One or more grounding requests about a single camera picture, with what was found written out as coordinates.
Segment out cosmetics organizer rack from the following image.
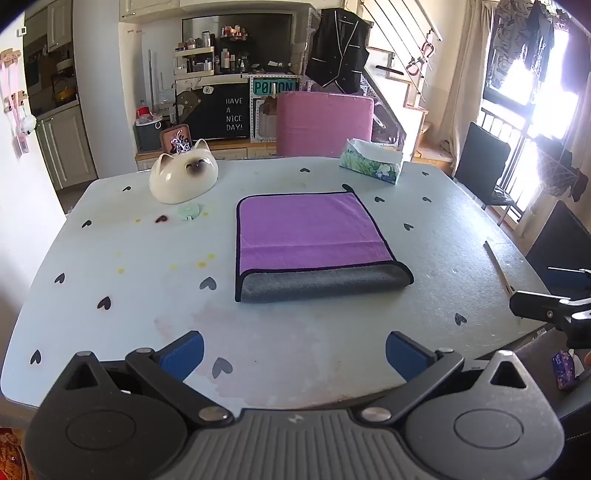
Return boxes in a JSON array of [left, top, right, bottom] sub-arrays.
[[173, 46, 216, 76]]

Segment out cat-shaped ceramic bowl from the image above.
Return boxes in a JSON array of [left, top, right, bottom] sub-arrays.
[[148, 138, 219, 204]]

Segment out teal sign plate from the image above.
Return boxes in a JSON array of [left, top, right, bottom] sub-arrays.
[[252, 78, 296, 99]]

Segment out black dining chair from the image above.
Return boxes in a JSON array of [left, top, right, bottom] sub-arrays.
[[525, 199, 591, 296], [455, 121, 516, 212]]

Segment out thin wooden stick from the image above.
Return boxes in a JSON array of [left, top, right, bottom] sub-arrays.
[[483, 240, 516, 299]]

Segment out black letter board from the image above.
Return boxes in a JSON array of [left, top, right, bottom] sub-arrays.
[[174, 78, 252, 141]]

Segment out black vest with white trim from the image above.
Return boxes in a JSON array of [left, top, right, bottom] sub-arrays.
[[305, 7, 371, 95]]

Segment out pink chair back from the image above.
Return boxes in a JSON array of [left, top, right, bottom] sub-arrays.
[[276, 91, 375, 158]]

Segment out green floral tissue box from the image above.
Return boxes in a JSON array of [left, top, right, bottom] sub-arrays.
[[339, 137, 404, 185]]

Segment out dark hanging clothes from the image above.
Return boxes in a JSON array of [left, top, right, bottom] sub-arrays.
[[489, 0, 570, 93]]

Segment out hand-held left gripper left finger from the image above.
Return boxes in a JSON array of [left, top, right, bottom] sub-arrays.
[[61, 330, 235, 425]]

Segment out pink wall hangings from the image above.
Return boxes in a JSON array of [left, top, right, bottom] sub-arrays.
[[0, 48, 38, 157]]

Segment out small framed picture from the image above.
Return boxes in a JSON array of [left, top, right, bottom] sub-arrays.
[[159, 124, 191, 155]]

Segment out beige curtain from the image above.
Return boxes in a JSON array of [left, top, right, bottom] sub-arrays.
[[442, 0, 498, 176]]

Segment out pale green kitchen cabinet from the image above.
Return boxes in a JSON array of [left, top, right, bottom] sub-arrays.
[[34, 104, 99, 191]]

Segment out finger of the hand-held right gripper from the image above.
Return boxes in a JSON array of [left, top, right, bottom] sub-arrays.
[[547, 266, 591, 289], [509, 290, 565, 324]]

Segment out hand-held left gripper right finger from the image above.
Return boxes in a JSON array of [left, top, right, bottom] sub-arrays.
[[359, 331, 533, 424]]

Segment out purple patterned packet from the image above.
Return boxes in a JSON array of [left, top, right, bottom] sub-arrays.
[[551, 351, 576, 391]]

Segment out purple and grey towel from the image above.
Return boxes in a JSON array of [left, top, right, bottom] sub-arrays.
[[235, 185, 415, 304]]

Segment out red patterned mat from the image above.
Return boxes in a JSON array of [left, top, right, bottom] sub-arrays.
[[0, 427, 34, 480]]

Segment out staircase with metal railing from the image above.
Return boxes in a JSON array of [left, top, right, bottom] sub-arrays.
[[359, 0, 445, 162]]

